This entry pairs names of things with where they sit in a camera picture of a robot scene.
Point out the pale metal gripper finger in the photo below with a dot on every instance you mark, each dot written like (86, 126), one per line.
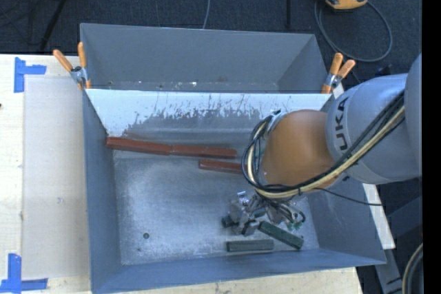
(237, 207)
(246, 229)

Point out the dark green flat block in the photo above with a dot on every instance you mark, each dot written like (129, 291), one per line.
(282, 235)
(249, 246)

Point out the red-brown flat block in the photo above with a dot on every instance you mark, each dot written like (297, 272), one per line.
(138, 145)
(206, 151)
(220, 166)

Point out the grey metal bin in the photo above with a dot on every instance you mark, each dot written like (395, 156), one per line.
(179, 203)

